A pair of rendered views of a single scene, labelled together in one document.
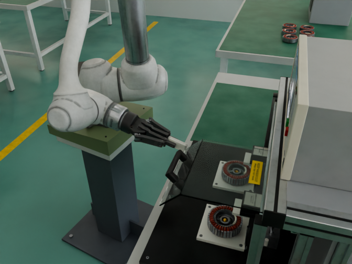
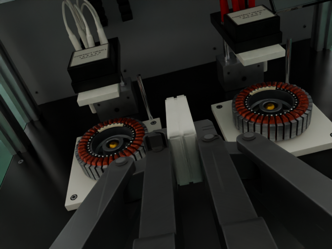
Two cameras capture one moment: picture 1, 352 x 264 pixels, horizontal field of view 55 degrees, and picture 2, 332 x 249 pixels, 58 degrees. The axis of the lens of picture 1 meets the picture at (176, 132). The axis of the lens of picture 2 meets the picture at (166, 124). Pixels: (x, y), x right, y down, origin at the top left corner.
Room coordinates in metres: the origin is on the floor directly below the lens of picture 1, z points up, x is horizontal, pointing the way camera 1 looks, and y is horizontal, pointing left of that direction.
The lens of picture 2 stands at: (0.98, 0.14, 1.09)
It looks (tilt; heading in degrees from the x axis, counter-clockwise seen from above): 37 degrees down; 254
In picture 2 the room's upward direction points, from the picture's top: 15 degrees counter-clockwise
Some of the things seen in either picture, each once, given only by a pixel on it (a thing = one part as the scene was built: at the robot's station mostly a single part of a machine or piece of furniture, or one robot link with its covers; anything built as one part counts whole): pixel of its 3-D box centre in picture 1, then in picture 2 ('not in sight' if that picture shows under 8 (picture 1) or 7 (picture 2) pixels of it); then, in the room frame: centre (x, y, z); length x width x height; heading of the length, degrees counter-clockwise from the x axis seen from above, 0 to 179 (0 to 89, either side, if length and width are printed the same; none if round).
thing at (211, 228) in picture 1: (224, 221); (270, 109); (0.73, -0.16, 0.80); 0.11 x 0.11 x 0.04
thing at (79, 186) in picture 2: not in sight; (118, 158); (0.96, -0.23, 0.78); 0.15 x 0.15 x 0.01; 73
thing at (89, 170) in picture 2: not in sight; (114, 146); (0.96, -0.23, 0.80); 0.11 x 0.11 x 0.04
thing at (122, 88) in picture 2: not in sight; (115, 99); (0.92, -0.37, 0.80); 0.07 x 0.05 x 0.06; 163
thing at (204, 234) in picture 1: (224, 226); (270, 122); (0.73, -0.16, 0.78); 0.15 x 0.15 x 0.01; 73
